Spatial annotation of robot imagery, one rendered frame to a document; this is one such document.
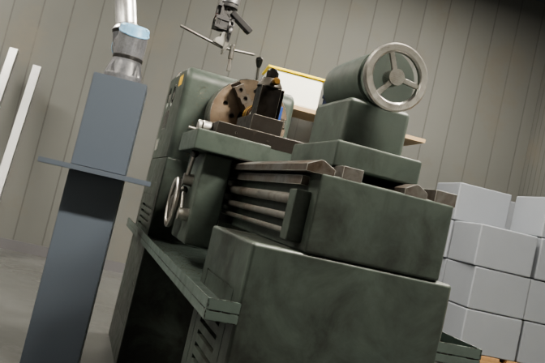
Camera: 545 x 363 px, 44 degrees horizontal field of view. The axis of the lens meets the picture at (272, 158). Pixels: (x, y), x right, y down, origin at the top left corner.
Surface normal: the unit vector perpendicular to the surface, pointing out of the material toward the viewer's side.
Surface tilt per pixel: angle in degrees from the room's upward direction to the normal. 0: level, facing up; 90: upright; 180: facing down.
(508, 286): 90
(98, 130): 90
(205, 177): 90
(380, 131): 90
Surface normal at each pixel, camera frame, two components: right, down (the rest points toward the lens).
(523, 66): 0.18, -0.04
